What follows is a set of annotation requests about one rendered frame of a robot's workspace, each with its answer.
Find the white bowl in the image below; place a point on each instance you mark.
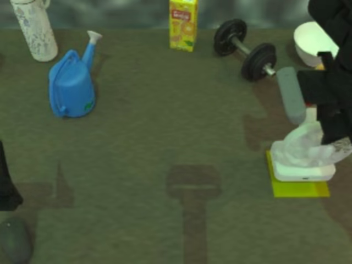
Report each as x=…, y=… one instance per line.
x=309, y=41

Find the white floral thermos bottle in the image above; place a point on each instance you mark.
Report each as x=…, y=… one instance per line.
x=35, y=33

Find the gray cylinder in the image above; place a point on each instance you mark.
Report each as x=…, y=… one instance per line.
x=291, y=93

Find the yellow juice carton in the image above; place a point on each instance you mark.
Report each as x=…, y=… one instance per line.
x=182, y=27

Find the yellow square pad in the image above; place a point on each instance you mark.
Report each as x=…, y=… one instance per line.
x=299, y=189

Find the blue plastic watering can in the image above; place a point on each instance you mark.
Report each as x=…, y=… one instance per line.
x=72, y=90

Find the small orange object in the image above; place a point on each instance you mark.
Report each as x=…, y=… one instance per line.
x=319, y=66

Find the dark green round object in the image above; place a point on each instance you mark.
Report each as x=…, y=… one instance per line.
x=13, y=242

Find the black dumbbell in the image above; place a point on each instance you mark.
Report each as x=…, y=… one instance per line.
x=258, y=61

